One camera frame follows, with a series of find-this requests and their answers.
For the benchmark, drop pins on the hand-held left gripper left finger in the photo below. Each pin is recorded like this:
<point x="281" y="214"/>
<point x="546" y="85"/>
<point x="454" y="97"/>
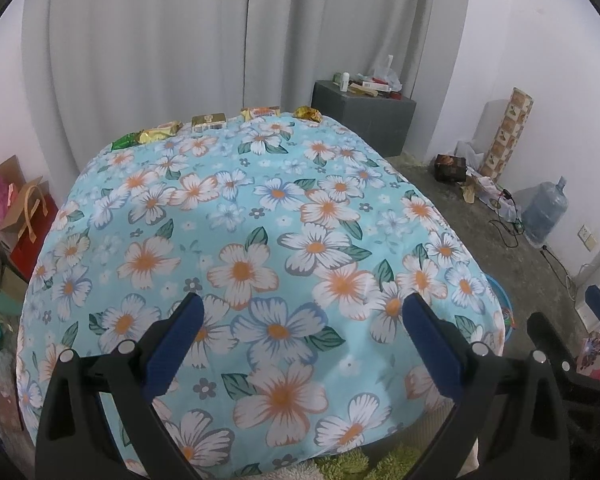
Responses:
<point x="175" y="345"/>

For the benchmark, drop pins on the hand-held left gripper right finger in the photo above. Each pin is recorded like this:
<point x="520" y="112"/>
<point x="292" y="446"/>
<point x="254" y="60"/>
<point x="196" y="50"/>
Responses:
<point x="430" y="345"/>

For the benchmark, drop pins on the pink patterned bag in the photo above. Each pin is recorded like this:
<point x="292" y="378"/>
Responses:
<point x="597" y="357"/>

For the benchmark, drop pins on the blue plastic basin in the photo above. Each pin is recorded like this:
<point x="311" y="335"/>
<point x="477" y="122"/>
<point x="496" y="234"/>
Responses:
<point x="505" y="305"/>

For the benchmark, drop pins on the blue water jug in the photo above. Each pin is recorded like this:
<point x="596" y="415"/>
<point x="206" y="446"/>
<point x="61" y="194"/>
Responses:
<point x="545" y="212"/>

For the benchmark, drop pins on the green fluffy rug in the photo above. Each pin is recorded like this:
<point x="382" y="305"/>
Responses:
<point x="370" y="462"/>

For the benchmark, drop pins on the teal box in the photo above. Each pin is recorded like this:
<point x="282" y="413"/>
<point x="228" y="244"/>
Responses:
<point x="9" y="304"/>

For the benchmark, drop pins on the red paper bag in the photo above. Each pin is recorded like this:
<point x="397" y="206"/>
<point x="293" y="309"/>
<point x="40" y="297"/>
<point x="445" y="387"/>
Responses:
<point x="30" y="252"/>

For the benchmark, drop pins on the dark cardboard box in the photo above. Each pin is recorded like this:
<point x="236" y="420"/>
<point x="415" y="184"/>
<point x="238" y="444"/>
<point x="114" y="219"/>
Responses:
<point x="450" y="167"/>

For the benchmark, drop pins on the crumpled white plastic sheet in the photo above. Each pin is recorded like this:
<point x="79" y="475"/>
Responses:
<point x="469" y="155"/>

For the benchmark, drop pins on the patterned paper roll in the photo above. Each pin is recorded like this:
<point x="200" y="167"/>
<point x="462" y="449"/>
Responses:
<point x="505" y="135"/>

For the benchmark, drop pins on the green snack packet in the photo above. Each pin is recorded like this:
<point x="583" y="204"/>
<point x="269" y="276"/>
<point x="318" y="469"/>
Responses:
<point x="126" y="141"/>

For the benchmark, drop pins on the yellow snack packet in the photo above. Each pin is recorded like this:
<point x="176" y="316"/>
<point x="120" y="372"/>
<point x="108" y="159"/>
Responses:
<point x="160" y="131"/>

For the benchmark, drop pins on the gold snack box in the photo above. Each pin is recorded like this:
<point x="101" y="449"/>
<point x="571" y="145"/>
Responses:
<point x="208" y="122"/>

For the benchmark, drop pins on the grey cabinet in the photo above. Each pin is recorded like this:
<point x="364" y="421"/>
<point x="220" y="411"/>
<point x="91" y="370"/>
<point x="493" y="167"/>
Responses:
<point x="365" y="120"/>

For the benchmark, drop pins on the orange flat snack packet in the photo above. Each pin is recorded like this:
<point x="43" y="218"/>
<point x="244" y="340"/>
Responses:
<point x="260" y="112"/>

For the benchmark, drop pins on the crumpled yellow wrapper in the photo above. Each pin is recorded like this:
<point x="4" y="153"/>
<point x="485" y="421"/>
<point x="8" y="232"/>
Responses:
<point x="308" y="114"/>

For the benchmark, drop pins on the beige flat packet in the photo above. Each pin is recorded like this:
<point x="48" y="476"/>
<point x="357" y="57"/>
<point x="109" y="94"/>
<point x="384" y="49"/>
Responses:
<point x="364" y="91"/>

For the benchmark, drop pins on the red flat box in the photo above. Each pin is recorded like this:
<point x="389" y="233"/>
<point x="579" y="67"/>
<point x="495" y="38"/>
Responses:
<point x="380" y="84"/>

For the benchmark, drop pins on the white plastic bag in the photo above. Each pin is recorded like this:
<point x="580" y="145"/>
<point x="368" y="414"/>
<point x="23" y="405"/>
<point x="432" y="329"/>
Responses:
<point x="389" y="72"/>

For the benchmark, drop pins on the small white bottle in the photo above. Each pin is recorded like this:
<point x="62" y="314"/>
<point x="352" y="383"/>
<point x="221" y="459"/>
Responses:
<point x="347" y="81"/>

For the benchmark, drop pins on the small green box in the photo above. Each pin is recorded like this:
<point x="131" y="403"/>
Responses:
<point x="338" y="79"/>

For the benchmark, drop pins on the grey curtain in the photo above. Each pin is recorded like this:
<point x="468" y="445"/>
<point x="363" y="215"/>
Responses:
<point x="180" y="35"/>

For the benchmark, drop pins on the wall socket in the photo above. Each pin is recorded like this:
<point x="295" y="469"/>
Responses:
<point x="587" y="237"/>

